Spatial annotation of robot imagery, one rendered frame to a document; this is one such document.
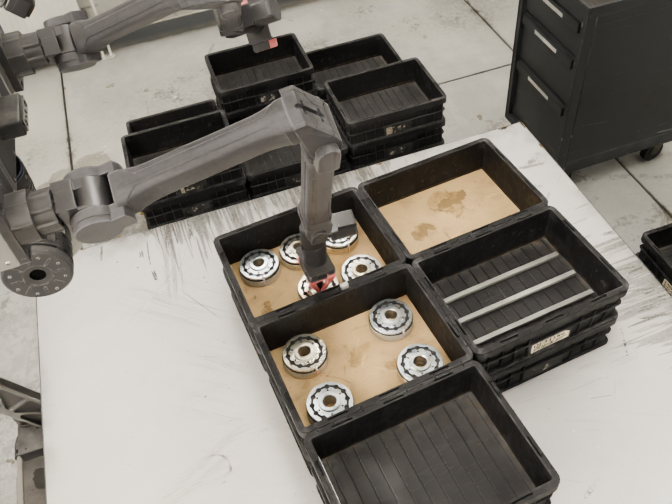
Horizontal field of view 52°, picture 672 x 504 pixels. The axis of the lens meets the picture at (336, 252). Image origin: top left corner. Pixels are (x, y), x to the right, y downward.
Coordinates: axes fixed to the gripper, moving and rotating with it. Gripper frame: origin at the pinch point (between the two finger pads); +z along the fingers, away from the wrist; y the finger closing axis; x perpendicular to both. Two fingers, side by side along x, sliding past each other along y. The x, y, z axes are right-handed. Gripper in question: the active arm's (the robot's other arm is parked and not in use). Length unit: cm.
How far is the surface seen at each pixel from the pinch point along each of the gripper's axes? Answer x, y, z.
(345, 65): -68, 154, 43
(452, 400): -16.3, -39.3, 4.4
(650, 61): -159, 69, 19
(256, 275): 12.7, 10.3, 1.8
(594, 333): -55, -36, 6
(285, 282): 6.3, 7.4, 4.4
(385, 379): -5.2, -28.7, 4.6
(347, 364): 1.1, -21.5, 4.7
